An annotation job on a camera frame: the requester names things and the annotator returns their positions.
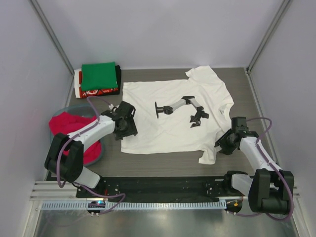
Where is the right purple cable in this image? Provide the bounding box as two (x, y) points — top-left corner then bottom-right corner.
(227, 117), (294, 221)

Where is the folded white t-shirt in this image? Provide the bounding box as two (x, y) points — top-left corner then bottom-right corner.
(74, 68), (81, 99)

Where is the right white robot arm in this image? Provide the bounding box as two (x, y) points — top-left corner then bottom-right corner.
(215, 117), (294, 218)

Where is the right aluminium corner post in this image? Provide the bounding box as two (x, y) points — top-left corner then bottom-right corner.
(245, 0), (293, 74)

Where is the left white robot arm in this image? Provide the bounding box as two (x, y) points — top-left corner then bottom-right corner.
(44, 101), (138, 197)

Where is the aluminium frame rail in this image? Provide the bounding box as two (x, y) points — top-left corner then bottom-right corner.
(29, 180), (301, 201)

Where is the white printed t-shirt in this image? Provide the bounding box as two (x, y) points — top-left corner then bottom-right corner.
(121, 66), (234, 165)

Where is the folded red printed t-shirt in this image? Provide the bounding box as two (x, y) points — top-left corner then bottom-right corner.
(79, 72), (113, 99)

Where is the slotted grey cable duct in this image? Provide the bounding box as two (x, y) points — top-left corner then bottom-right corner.
(41, 199), (227, 210)

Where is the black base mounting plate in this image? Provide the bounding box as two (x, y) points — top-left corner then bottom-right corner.
(75, 175), (250, 203)

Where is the left aluminium corner post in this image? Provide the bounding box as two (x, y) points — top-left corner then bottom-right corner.
(29, 0), (74, 75)

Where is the aluminium corner post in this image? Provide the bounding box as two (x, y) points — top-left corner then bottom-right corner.
(245, 0), (293, 74)
(29, 0), (74, 75)

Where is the pink t-shirt in basket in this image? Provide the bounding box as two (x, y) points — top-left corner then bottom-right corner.
(49, 112), (102, 166)

